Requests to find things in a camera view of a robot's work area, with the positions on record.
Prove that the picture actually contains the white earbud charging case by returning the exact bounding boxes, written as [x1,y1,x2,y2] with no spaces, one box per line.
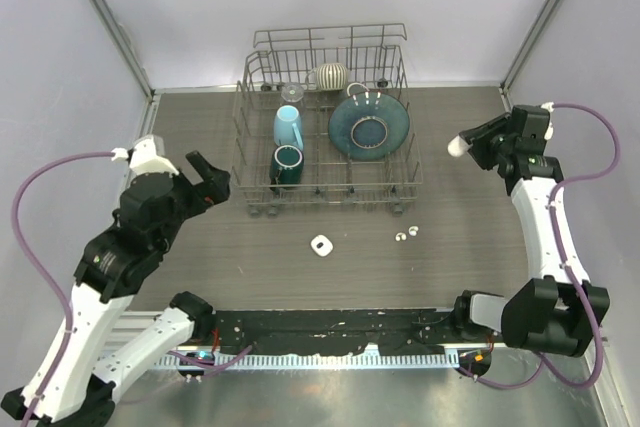
[310,234,334,258]

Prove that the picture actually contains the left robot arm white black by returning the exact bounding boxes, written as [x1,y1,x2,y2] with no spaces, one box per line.
[1,147,230,426]

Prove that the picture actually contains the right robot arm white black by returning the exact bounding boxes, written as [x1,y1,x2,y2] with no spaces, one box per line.
[448,102,610,357]

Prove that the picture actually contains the dark green mug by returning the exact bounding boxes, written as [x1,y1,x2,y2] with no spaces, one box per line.
[269,145,304,192]

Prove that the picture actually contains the light blue mug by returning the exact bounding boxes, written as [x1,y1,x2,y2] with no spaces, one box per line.
[273,105,304,151]

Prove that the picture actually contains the large blue ceramic plate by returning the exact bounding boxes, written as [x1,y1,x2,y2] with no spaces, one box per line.
[328,91,411,161]

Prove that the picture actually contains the small clear glass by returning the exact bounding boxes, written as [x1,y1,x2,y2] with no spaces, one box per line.
[280,82,305,104]

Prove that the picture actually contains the white rimmed cup behind plate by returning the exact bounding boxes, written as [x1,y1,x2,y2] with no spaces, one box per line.
[346,82,370,97]

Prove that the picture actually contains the striped beige ceramic jar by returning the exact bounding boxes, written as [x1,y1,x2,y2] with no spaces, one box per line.
[305,62,349,91]

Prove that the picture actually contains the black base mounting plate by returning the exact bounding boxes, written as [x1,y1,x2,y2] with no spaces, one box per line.
[189,306,512,356]

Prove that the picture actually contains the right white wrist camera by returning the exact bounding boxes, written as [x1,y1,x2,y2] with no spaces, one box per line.
[540,102,554,141]

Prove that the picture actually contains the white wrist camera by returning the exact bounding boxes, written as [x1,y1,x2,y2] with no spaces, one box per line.
[111,134,179,176]
[540,102,554,141]

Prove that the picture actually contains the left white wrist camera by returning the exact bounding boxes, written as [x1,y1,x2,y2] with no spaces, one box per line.
[111,134,179,176]

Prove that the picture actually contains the grey wire dish rack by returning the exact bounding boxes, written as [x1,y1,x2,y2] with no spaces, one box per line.
[232,22,422,217]

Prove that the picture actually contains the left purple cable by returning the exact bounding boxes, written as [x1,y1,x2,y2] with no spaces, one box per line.
[10,150,251,427]

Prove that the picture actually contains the white slotted cable duct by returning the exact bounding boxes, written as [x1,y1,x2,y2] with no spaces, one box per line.
[159,350,460,371]

